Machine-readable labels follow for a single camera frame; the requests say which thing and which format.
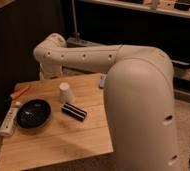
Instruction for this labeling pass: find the black ceramic bowl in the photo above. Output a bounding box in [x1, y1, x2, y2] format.
[16, 99, 51, 129]

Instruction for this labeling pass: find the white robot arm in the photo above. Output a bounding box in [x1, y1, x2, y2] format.
[33, 33, 181, 171]

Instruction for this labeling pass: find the small blue gray block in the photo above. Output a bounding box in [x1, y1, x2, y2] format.
[99, 75, 106, 89]

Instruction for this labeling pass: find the white paper cup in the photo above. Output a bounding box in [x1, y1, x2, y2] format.
[59, 82, 74, 103]

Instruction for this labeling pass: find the black striped rectangular block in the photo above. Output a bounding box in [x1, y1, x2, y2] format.
[61, 103, 87, 122]

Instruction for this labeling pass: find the thin metal pole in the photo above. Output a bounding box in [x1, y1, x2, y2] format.
[71, 0, 80, 41]

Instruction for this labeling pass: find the white remote control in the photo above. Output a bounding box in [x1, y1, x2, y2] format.
[0, 101, 21, 137]

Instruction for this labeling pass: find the wooden shelf board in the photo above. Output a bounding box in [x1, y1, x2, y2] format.
[79, 0, 190, 19]

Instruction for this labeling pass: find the grey metal rail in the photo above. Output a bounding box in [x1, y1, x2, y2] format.
[67, 37, 190, 81]

